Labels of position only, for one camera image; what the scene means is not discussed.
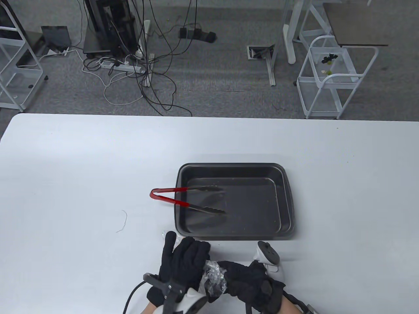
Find white desk frame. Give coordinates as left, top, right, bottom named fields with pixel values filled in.
left=267, top=0, right=344, bottom=86

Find white power strip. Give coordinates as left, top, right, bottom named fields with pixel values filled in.
left=100, top=59, right=146, bottom=74

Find thin loose thread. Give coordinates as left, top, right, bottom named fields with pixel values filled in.
left=116, top=210, right=128, bottom=233

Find clear plastic bakery bag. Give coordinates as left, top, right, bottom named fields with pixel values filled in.
left=162, top=231, right=228, bottom=303

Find person's left hand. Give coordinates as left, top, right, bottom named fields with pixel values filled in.
left=146, top=231, right=211, bottom=308

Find black power adapter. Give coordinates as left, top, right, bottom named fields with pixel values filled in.
left=178, top=27, right=217, bottom=43

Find tangle of floor cables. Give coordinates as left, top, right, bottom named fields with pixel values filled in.
left=77, top=0, right=198, bottom=116

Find white metal floor rail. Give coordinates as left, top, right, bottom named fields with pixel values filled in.
left=143, top=20, right=155, bottom=87

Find person's right forearm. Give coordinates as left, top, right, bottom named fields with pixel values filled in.
left=278, top=299, right=302, bottom=314

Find floor outlet box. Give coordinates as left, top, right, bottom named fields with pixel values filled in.
left=246, top=45, right=275, bottom=60

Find black equipment stand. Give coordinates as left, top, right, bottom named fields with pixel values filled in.
left=83, top=0, right=142, bottom=59

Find white metal rack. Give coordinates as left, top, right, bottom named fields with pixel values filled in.
left=0, top=0, right=49, bottom=113

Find white wire utility cart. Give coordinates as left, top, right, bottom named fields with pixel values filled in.
left=297, top=35, right=379, bottom=120

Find red-handled metal tongs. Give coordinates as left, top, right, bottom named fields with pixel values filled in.
left=150, top=185, right=227, bottom=215

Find black metal baking tray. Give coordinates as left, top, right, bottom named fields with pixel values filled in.
left=174, top=163, right=295, bottom=241

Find person's right hand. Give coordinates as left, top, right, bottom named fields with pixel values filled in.
left=218, top=261, right=286, bottom=314

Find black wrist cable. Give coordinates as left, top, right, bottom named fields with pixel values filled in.
left=123, top=281, right=148, bottom=314
left=283, top=289, right=306, bottom=311

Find brown desk board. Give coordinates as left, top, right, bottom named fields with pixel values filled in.
left=322, top=3, right=389, bottom=47

